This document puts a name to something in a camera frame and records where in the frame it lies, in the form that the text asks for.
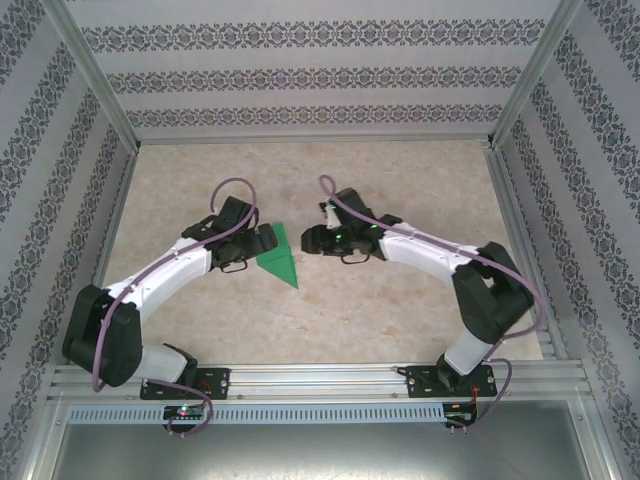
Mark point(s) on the aluminium mounting rail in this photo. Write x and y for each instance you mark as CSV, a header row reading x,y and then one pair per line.
x,y
320,380

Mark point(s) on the green paper sheet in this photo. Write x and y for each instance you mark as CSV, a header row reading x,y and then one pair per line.
x,y
282,265

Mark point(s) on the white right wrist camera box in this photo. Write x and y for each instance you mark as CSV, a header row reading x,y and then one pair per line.
x,y
332,217

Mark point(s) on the aluminium side rail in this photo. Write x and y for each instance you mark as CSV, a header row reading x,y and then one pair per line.
x,y
522,250
107,250

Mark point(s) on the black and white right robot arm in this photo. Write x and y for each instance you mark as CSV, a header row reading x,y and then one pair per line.
x,y
490,300

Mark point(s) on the grey metal sheet panel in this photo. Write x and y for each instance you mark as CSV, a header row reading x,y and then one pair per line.
x,y
320,450

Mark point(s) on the aluminium frame post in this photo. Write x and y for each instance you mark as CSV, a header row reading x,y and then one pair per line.
x,y
95,75
535,75

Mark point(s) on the aluminium frame leg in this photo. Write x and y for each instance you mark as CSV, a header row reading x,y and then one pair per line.
x,y
42,440
597,440

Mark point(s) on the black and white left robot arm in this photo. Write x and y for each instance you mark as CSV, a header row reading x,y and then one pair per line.
x,y
100,330

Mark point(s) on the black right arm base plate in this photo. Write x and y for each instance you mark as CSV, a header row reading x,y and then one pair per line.
x,y
420,382

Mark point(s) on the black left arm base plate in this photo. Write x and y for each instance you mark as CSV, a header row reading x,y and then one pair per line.
x,y
220,382

